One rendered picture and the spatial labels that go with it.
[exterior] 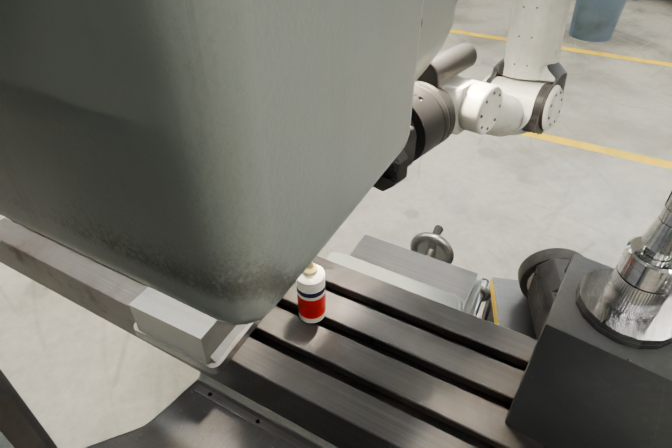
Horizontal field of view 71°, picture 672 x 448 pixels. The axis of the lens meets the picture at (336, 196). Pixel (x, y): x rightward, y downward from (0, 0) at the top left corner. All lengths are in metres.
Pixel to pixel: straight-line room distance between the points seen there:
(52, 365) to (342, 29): 1.96
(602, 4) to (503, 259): 3.37
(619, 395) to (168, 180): 0.47
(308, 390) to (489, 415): 0.22
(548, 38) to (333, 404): 0.65
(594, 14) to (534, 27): 4.35
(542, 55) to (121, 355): 1.70
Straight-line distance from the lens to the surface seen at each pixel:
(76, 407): 1.94
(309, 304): 0.67
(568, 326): 0.51
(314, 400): 0.64
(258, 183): 0.16
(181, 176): 0.16
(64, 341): 2.14
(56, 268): 0.90
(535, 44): 0.88
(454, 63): 0.63
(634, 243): 0.50
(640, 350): 0.53
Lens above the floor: 1.51
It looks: 37 degrees down
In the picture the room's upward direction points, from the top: straight up
